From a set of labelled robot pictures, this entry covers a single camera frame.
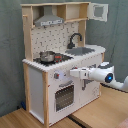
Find black toy faucet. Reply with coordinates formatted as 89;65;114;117
67;33;82;49

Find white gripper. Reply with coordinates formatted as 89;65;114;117
70;68;89;79

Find white toy microwave door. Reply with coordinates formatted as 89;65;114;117
88;3;108;22

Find silver toy pot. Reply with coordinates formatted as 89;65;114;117
40;51;55;62

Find red left stove knob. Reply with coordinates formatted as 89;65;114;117
54;73;60;79

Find wooden table top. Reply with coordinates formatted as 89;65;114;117
0;87;128;128

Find black toy stovetop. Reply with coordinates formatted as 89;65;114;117
35;53;71;66

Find toy oven door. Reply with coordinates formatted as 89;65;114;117
55;80;75;112

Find grey toy sink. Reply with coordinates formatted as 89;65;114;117
66;47;94;56

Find wooden toy kitchen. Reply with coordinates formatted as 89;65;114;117
22;2;105;127

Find white cabinet door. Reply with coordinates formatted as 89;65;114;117
79;56;102;107

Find grey range hood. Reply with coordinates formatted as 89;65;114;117
34;5;64;27

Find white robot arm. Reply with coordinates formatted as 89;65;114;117
70;62;128;93

